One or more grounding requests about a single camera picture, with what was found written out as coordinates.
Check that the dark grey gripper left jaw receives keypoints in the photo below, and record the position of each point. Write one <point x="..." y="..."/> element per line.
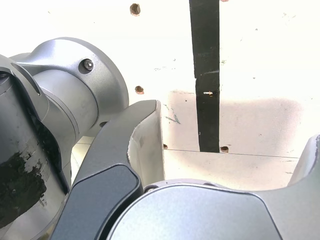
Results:
<point x="105" y="180"/>

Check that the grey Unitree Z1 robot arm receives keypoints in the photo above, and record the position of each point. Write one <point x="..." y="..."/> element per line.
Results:
<point x="62" y="100"/>

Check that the black tape strip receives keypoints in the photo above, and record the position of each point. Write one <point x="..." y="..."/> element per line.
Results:
<point x="206" y="50"/>

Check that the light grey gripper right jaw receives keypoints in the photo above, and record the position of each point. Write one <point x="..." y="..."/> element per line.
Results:
<point x="300" y="210"/>

